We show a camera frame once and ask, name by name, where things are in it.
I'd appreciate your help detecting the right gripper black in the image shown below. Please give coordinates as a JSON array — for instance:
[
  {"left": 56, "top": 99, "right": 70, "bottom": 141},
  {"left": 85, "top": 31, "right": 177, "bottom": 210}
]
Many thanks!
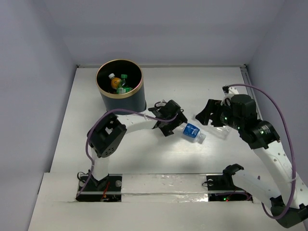
[{"left": 195, "top": 98, "right": 244, "bottom": 130}]

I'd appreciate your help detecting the clear bottle white blue cap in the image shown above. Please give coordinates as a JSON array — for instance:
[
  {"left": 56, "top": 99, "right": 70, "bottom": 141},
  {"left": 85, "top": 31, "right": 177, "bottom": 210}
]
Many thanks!
[{"left": 209, "top": 121, "right": 231, "bottom": 140}]

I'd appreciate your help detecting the blue label clear bottle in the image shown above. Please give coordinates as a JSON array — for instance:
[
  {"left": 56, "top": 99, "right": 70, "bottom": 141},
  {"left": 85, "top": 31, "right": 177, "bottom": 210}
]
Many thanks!
[{"left": 176, "top": 123, "right": 206, "bottom": 144}]

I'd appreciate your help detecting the green plastic soda bottle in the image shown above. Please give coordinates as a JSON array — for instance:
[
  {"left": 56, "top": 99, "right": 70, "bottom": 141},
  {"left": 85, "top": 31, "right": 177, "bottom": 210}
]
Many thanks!
[{"left": 116, "top": 74, "right": 133, "bottom": 94}]

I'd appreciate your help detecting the long orange juice bottle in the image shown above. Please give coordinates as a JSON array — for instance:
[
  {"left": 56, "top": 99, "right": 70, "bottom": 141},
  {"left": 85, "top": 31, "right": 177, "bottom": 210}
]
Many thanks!
[{"left": 108, "top": 73, "right": 121, "bottom": 90}]

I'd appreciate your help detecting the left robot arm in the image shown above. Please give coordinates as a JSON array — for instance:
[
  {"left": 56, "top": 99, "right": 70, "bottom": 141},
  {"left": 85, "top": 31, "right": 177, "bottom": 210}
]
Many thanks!
[{"left": 77, "top": 100, "right": 206, "bottom": 194}]

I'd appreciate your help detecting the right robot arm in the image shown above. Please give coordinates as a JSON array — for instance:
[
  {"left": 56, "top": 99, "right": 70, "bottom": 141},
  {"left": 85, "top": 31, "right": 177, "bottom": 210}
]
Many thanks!
[{"left": 196, "top": 93, "right": 308, "bottom": 228}]

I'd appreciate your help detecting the dark bin with gold rim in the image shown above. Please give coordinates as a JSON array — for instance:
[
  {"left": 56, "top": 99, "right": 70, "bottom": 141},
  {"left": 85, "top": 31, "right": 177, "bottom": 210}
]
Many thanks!
[{"left": 95, "top": 59, "right": 147, "bottom": 112}]

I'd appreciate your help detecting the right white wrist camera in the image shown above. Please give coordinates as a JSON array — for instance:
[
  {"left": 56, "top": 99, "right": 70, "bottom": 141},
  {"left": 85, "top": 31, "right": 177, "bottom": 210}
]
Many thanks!
[{"left": 220, "top": 86, "right": 239, "bottom": 106}]

